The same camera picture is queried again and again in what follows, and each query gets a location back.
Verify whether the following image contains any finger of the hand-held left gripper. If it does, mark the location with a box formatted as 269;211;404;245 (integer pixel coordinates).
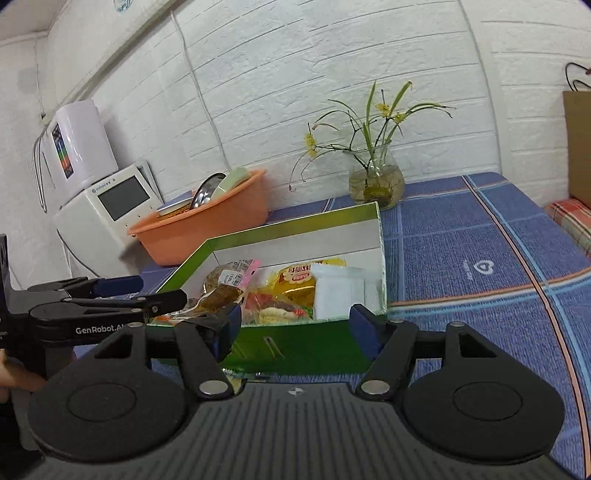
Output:
27;275;145;299
62;289;189;320

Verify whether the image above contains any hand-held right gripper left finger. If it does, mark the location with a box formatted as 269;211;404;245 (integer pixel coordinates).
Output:
95;302;245;401

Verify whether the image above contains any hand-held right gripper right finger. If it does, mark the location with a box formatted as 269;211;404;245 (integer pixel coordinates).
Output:
348;303;499;401

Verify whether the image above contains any brown clear snack packet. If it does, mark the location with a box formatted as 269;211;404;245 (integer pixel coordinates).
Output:
185;283;246;319

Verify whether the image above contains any white snack packet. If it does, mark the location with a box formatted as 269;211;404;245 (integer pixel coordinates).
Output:
313;264;382;322

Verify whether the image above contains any orange cracker packet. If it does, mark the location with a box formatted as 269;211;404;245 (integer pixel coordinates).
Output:
245;291;315;325

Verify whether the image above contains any pink edged clear nut packet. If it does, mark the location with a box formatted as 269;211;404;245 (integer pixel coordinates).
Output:
204;258;262;296

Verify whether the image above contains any yellow stick snack bag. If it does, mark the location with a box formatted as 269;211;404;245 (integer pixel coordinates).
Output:
222;367;271;396

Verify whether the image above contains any green cardboard box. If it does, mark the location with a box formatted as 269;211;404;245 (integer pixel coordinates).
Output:
148;200;388;376

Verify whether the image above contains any small yellow snack packet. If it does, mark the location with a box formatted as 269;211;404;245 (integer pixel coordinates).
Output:
272;263;320;308

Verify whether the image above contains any person's left hand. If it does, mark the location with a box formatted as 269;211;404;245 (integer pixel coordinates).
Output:
0;348;48;393

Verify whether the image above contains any white appliance with screen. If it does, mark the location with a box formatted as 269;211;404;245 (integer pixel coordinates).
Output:
52;159;165;278

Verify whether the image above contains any orange plastic basin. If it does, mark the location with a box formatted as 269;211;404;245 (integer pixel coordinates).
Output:
127;168;270;267

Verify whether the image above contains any book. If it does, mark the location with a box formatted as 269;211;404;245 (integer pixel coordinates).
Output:
156;194;195;219

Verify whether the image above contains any round metal lid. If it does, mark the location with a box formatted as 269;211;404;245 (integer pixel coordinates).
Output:
190;173;227;209

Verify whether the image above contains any blue plaid tablecloth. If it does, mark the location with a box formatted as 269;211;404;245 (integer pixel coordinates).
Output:
69;172;591;480

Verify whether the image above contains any white water purifier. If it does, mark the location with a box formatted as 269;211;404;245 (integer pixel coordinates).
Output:
44;99;119;205

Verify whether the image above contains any glass vase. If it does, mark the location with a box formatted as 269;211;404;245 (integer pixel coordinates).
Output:
348;142;406;206

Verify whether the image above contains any orchid plant with yellow flowers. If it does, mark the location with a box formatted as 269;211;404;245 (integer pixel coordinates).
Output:
288;79;458;193

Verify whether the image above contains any red plaid cloth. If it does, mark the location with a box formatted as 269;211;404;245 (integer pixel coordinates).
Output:
545;198;591;257

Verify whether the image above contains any brown paper bag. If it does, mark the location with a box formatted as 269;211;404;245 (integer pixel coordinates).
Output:
562;62;591;211

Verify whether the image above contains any grey purifier hose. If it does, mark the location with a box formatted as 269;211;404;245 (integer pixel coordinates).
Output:
31;135;52;214

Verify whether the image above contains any white wall conduit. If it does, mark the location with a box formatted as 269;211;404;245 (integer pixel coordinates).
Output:
170;10;232;172
461;0;505;177

